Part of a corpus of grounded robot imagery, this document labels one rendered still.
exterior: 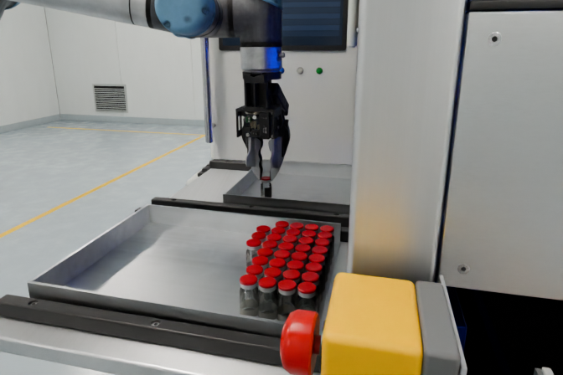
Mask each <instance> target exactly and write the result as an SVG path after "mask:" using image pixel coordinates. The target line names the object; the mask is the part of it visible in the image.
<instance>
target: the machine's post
mask: <svg viewBox="0 0 563 375"><path fill-rule="evenodd" d="M466 9H467V0H360V5H359V38H358V55H357V73H356V91H355V107H354V141H353V159H352V177H351V193H350V211H349V245H348V262H347V273H350V274H357V275H370V276H377V277H385V278H391V279H398V280H408V281H411V282H412V283H413V284H414V285H415V283H416V282H417V281H426V282H434V283H435V278H436V264H437V257H438V250H439V242H440V235H441V227H442V213H443V206H444V198H445V191H446V184H447V169H448V163H449V155H450V147H451V139H452V126H453V118H454V111H455V104H456V96H457V82H458V75H459V67H460V60H461V52H462V39H463V31H464V24H465V16H466Z"/></svg>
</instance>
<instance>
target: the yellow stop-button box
mask: <svg viewBox="0 0 563 375"><path fill-rule="evenodd" d="M460 364H461V355H460V352H459V348H458V344H457V339H456V335H455V331H454V328H453V324H452V318H451V315H450V311H449V308H448V304H447V298H446V295H445V291H444V288H443V285H442V284H440V283H434V282H426V281H417V282H416V283H415V285H414V284H413V283H412V282H411V281H408V280H398V279H391V278H385V277H377V276H370V275H357V274H350V273H343V272H342V273H338V274H337V275H336V276H335V279H334V280H333V290H332V294H331V298H330V302H329V307H328V314H327V318H326V321H324V322H323V329H322V334H321V341H320V348H319V361H318V369H319V372H320V373H321V375H459V370H460Z"/></svg>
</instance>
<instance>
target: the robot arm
mask: <svg viewBox="0 0 563 375"><path fill-rule="evenodd" d="M20 3H27V4H31V5H35V6H40V7H44V8H52V9H57V10H61V11H66V12H70V13H78V14H82V15H86V16H91V17H96V18H104V19H108V20H112V21H117V22H121V23H129V24H133V25H137V26H142V27H147V28H153V29H156V30H161V31H165V32H170V33H173V35H174V36H176V37H178V38H187V39H196V38H240V68H241V69H243V70H244V71H243V72H242V77H243V80H244V91H245V105H243V106H241V107H239V108H237V109H235V113H236V137H239V136H242V139H243V142H244V143H245V146H246V148H247V156H246V158H245V164H246V166H248V167H251V168H252V171H253V173H254V174H255V175H256V177H257V179H258V180H261V177H262V171H263V168H262V165H261V161H262V156H261V148H262V147H263V140H262V139H267V140H269V139H270V138H271V140H270V141H269V142H268V144H269V149H270V151H271V159H270V162H271V170H270V181H273V179H274V178H275V177H276V175H277V173H278V172H279V170H280V168H281V165H282V161H283V158H284V156H285V154H286V151H287V147H288V144H289V141H290V135H291V134H290V128H289V125H288V121H289V120H285V116H287V115H288V108H289V104H288V102H287V99H286V97H285V96H284V94H283V92H282V89H281V87H280V85H279V84H278V83H272V82H271V80H279V79H281V78H282V72H281V71H279V69H281V68H282V58H285V53H282V11H283V7H282V0H0V20H1V17H2V15H3V13H4V11H5V10H8V9H11V8H14V7H16V6H18V5H19V4H20ZM238 116H239V117H240V129H239V122H238ZM242 116H244V119H243V121H244V125H243V126H242Z"/></svg>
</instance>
